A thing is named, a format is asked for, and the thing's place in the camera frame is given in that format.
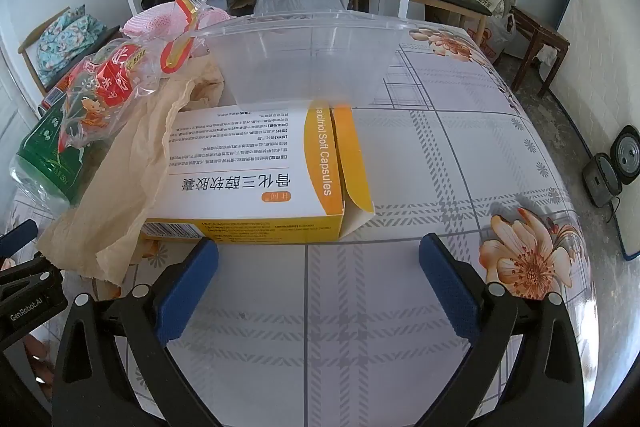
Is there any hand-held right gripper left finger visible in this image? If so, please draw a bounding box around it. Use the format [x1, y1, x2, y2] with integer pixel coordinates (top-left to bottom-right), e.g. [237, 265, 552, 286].
[52, 237, 223, 427]

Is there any person's left hand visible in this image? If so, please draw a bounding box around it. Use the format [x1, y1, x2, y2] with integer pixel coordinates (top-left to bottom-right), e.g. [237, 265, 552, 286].
[22, 334, 53, 385]

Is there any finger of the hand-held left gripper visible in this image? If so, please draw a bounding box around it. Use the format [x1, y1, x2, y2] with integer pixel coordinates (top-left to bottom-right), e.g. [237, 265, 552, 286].
[0, 257, 63, 303]
[0, 219, 40, 259]

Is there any white plastic shopping bag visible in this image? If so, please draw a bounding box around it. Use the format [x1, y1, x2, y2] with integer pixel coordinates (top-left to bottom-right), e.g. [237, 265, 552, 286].
[481, 12, 517, 58]

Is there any white and orange medicine box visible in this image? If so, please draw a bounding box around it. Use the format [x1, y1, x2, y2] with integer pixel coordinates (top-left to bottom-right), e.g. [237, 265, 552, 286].
[142, 99, 376, 244]

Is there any blue floral cloth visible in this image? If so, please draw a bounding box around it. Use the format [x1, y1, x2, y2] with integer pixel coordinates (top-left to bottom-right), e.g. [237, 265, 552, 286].
[37, 6, 108, 84]

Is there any clear red printed snack bag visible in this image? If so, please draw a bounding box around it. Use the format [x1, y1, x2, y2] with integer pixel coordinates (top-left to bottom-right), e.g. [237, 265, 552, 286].
[55, 38, 168, 155]

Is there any green plastic bottle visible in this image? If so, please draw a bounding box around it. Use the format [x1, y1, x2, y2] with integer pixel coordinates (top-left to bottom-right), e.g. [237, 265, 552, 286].
[10, 99, 93, 208]

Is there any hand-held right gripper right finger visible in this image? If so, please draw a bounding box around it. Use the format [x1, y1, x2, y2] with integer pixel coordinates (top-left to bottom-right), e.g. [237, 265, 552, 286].
[415, 233, 586, 427]

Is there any dark wooden stool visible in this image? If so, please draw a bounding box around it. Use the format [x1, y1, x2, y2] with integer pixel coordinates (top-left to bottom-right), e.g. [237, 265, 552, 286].
[507, 4, 571, 98]

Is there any brown paper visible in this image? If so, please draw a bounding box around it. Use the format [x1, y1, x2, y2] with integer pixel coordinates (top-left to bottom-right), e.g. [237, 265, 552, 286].
[36, 57, 226, 285]

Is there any pink dotted pad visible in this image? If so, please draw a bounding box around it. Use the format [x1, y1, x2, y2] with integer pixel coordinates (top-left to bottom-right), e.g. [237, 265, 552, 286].
[121, 2, 236, 44]

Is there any clear plastic container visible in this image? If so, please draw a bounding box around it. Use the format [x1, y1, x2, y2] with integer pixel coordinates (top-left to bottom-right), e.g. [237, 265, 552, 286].
[187, 9, 418, 115]

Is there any grey rice cooker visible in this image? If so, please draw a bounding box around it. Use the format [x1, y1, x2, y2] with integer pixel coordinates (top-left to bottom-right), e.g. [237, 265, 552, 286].
[581, 124, 640, 208]

